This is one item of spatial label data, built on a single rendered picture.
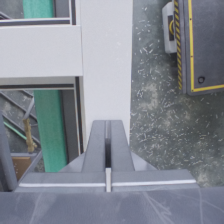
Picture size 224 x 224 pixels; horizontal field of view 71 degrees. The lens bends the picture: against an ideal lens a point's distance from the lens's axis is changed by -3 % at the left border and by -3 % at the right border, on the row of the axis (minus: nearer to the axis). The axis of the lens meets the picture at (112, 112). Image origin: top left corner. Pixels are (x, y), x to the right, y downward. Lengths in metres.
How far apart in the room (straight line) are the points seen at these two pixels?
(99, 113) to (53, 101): 0.10
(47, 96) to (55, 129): 0.05
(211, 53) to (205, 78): 0.12
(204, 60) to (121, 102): 0.76
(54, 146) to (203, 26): 0.80
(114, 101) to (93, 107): 0.02
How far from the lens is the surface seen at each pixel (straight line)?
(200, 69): 0.88
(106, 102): 0.15
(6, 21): 0.24
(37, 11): 0.24
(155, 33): 1.14
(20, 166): 1.09
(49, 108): 0.24
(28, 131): 1.01
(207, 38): 0.89
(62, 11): 0.24
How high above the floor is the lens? 1.08
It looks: 73 degrees down
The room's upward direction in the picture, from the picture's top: 174 degrees clockwise
